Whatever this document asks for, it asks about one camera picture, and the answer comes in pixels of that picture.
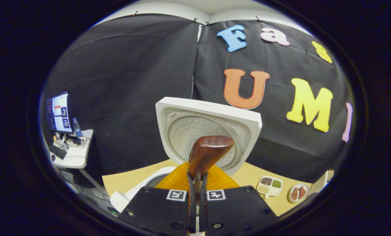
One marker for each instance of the computer monitor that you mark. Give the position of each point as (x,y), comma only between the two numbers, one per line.
(59,113)

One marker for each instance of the white round plate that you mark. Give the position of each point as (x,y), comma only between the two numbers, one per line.
(298,200)

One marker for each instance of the white divided grain tray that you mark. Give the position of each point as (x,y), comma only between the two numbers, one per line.
(270,186)

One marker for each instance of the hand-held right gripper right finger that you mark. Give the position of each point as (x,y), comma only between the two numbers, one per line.
(203,216)

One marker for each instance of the blue drink bottle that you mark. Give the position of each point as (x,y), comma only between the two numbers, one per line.
(77,127)

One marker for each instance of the brown wooden spoon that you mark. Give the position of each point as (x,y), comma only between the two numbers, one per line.
(206,154)

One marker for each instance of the white rice cooker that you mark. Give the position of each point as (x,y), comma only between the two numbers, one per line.
(188,127)

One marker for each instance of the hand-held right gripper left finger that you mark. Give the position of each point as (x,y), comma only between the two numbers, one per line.
(192,216)

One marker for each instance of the white side desk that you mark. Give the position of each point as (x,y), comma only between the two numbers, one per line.
(77,157)

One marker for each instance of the brown meat piece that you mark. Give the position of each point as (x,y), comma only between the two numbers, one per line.
(302,192)
(295,194)

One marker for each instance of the black backdrop cloth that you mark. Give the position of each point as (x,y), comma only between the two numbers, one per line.
(123,82)

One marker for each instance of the black keyboard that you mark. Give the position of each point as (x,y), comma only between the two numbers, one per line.
(58,152)

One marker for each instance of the white toaster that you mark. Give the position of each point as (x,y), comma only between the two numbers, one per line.
(320,185)

